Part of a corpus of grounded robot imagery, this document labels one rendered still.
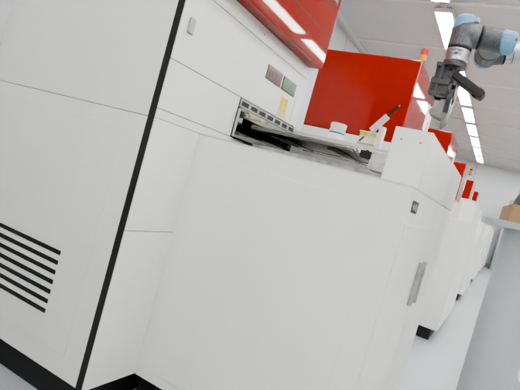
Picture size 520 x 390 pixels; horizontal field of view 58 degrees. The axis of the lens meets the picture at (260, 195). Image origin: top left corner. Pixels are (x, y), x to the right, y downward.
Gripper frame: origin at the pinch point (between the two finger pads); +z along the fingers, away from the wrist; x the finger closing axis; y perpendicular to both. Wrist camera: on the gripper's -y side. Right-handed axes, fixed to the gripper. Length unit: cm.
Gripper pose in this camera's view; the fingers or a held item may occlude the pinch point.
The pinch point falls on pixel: (443, 125)
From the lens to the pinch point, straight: 163.6
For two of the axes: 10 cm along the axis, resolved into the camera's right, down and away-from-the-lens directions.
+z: -2.7, 9.6, 0.4
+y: -8.6, -2.6, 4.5
